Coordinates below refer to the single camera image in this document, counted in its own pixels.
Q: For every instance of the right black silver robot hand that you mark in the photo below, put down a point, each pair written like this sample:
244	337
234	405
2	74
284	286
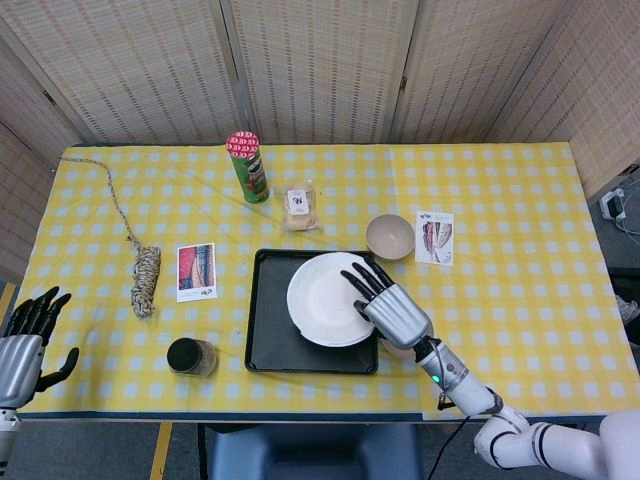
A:
400	317

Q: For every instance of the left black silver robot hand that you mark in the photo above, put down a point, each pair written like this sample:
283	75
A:
20	360

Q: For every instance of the beige bowl pink stained inside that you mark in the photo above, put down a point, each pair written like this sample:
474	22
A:
395	351

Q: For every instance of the white round plate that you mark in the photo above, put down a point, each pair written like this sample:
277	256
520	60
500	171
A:
325	300

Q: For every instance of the plain beige bowl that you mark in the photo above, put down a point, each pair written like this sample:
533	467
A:
390	236

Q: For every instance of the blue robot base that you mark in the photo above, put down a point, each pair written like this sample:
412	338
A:
310	455

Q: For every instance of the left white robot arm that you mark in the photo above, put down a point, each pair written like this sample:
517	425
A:
6	430

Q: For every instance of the black square plastic tray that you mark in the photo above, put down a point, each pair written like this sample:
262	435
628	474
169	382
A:
270	320

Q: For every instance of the white postcard with striped drawing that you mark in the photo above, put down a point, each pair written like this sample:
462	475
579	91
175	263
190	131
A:
435	235

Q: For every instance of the clear packet of bread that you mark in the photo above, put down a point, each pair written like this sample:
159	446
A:
300	210

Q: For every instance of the yellow white checked tablecloth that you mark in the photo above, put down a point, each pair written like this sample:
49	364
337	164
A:
500	190

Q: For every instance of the glass jar with black lid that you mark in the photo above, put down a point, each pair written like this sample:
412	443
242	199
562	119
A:
187	355

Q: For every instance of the red picture postcard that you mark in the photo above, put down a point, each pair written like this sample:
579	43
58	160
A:
196	270

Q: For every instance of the black table leg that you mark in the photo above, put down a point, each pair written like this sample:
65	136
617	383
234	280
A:
201	450

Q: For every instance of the green Pringles can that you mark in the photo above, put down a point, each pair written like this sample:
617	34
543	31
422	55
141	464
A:
250	175

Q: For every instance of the white power adapter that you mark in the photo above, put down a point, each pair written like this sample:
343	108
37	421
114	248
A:
612	204

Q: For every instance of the woven folding screen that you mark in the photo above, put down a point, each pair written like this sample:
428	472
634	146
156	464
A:
320	65

